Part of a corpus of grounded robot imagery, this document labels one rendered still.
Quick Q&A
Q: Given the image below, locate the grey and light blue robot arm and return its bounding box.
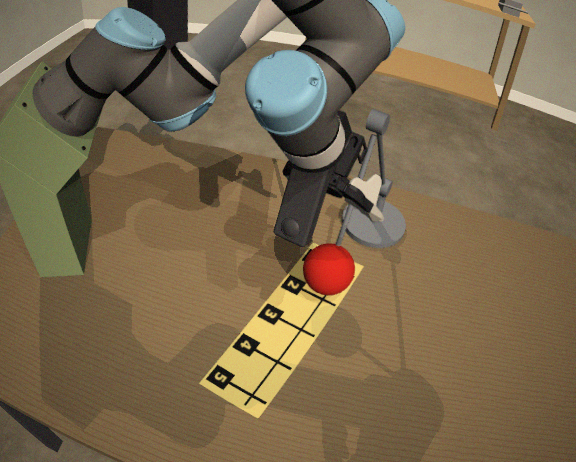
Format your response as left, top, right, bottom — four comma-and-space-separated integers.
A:
33, 0, 405, 247

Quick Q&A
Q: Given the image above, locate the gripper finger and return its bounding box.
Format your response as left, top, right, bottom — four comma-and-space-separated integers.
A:
283, 160, 293, 180
340, 174, 384, 221

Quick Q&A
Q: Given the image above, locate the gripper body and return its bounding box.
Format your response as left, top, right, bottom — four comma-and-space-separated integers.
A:
294, 110, 368, 198

